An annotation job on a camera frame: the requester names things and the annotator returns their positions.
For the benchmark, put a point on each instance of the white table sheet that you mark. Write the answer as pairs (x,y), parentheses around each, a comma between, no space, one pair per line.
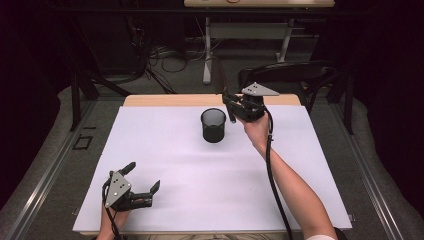
(186,186)

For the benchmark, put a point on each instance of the person's right hand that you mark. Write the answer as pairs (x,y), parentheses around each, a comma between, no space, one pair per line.
(257,131)

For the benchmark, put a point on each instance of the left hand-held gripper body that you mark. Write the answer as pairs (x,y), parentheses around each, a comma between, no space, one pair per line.
(117,190)

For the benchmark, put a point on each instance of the black metal stand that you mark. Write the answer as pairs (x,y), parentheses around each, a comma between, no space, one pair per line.
(75,100)
(348,106)

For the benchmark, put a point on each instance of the black mesh pen cup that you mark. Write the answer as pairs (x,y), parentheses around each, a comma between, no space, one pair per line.
(213,128)

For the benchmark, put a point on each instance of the person's left hand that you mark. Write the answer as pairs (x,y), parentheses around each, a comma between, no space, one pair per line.
(115,218)

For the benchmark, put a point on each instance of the metal floor rail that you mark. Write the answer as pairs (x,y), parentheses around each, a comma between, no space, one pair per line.
(373,186)
(43,180)

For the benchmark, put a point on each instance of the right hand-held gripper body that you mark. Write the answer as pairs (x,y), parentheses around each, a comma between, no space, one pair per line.
(250,106)

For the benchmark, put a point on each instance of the black chair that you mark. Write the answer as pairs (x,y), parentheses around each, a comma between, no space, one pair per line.
(293,71)

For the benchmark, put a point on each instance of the wooden table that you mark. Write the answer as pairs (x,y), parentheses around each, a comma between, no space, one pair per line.
(173,99)

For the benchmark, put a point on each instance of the white-legged background desk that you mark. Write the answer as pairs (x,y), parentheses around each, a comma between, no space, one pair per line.
(207,40)

